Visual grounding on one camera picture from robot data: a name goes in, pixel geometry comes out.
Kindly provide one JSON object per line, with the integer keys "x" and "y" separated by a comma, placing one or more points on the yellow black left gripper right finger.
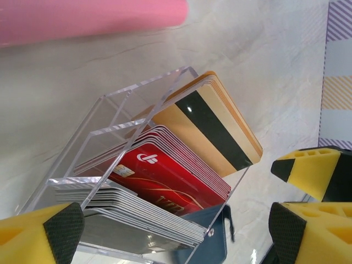
{"x": 324, "y": 236}

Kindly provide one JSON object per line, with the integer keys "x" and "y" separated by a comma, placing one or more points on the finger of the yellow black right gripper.
{"x": 310, "y": 170}

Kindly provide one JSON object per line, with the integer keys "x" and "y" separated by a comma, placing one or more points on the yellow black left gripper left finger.
{"x": 22, "y": 236}

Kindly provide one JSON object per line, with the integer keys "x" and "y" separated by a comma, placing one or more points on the blue leather card holder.
{"x": 203, "y": 236}

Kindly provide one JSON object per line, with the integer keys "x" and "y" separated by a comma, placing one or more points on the silver card stack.
{"x": 123, "y": 217}

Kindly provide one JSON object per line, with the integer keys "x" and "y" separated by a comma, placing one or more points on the gold card stack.
{"x": 192, "y": 132}

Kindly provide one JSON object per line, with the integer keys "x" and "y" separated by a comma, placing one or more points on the red card stack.
{"x": 154, "y": 176}

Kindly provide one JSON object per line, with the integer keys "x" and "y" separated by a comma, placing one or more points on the clear acrylic card organizer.
{"x": 110, "y": 115}

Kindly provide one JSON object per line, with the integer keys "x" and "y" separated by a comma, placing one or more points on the pink toy microphone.
{"x": 82, "y": 19}

